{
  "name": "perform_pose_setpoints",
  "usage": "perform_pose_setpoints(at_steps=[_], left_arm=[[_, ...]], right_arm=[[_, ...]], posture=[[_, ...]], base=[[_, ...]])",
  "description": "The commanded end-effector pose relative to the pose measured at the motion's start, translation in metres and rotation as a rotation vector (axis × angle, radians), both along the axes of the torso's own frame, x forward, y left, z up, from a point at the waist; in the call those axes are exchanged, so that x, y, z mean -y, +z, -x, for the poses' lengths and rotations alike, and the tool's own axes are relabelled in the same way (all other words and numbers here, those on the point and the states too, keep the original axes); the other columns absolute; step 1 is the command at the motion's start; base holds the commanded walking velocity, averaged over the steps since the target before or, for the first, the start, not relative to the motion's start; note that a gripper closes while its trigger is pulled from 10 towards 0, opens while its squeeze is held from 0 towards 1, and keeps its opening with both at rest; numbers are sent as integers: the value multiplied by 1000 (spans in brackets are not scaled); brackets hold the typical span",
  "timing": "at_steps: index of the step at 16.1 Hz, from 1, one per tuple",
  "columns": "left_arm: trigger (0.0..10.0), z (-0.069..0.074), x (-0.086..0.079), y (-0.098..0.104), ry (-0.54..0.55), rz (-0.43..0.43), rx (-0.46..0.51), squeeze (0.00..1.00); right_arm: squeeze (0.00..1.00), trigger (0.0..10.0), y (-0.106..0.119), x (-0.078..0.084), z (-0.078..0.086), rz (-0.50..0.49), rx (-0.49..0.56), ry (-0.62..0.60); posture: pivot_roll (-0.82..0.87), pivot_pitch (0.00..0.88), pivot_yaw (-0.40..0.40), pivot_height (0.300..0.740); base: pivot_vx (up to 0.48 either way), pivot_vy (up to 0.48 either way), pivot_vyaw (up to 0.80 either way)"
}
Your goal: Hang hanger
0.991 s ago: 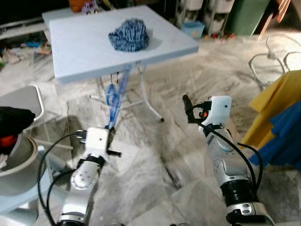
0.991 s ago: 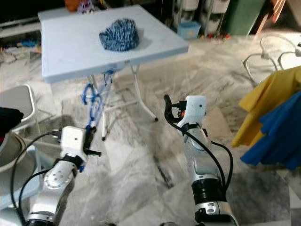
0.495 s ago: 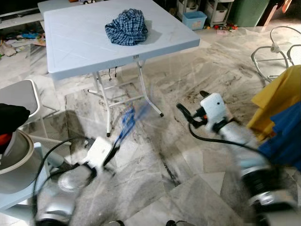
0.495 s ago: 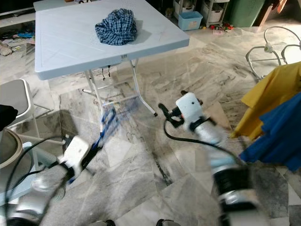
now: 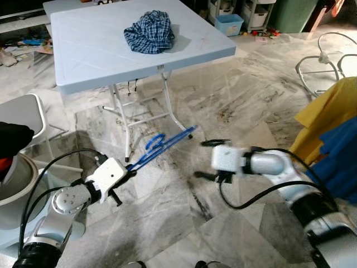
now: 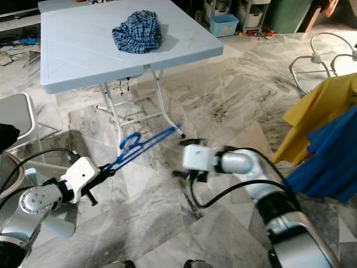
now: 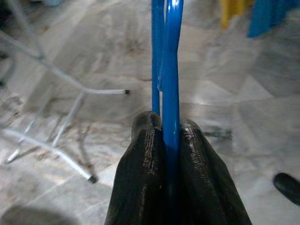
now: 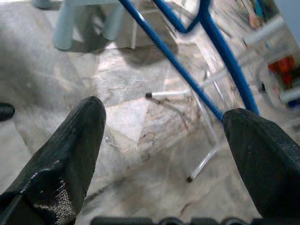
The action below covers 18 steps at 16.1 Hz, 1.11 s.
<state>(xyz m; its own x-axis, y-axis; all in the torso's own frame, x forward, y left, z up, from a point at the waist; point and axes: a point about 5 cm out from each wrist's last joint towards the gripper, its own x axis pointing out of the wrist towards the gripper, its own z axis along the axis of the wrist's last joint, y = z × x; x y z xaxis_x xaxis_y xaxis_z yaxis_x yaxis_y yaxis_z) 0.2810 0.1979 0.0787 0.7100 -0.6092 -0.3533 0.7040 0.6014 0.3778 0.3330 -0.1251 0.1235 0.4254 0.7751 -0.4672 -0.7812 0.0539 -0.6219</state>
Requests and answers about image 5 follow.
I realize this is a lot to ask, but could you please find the blue plastic hanger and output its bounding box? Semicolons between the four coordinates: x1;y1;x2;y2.
126;125;199;172

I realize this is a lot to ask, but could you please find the black garment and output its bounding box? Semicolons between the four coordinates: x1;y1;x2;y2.
0;121;36;161

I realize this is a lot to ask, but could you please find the blue plaid garment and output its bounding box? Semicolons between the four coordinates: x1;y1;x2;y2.
123;9;176;55

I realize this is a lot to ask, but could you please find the white laundry basket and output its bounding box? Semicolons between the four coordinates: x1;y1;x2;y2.
0;152;41;231

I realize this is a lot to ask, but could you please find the blue shirt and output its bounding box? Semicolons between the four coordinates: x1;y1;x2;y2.
308;116;357;205

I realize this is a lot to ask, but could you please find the light blue storage bin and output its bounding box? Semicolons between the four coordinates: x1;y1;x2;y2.
214;13;245;37

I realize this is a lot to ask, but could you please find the grey white-framed chair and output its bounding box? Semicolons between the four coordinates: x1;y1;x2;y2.
0;93;50;160

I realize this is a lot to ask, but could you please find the light blue folding table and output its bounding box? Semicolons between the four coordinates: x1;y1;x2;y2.
43;0;238;164

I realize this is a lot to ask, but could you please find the yellow shirt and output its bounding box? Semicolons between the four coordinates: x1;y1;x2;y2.
293;76;357;166

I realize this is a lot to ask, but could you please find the white storage shelf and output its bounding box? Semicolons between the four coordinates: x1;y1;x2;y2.
208;0;274;30

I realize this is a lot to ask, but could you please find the green cabinet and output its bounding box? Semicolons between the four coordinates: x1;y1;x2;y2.
272;0;336;34

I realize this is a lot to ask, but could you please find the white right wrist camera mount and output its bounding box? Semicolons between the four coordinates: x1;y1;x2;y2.
211;145;250;175

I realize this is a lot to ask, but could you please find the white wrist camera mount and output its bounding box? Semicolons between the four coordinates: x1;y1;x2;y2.
211;145;250;175
84;157;130;197

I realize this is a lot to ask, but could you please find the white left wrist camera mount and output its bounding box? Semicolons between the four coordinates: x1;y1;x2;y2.
84;157;130;197

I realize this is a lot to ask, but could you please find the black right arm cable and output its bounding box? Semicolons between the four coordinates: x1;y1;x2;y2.
219;146;338;212

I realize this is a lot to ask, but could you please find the white tubular bouncer frame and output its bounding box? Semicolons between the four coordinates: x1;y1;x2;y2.
295;31;357;99

